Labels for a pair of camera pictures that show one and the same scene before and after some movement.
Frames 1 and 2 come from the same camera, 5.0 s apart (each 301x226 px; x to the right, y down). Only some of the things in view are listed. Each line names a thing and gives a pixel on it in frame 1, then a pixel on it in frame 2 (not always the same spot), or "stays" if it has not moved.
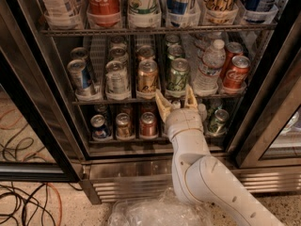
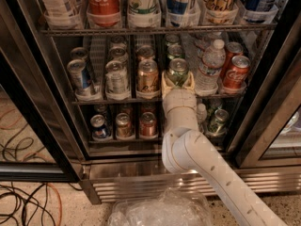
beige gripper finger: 163,104 to 167,85
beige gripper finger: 190,101 to 190,81
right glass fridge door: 267,130 stays
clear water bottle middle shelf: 207,76 stays
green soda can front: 179,69 stays
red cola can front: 236,76 stays
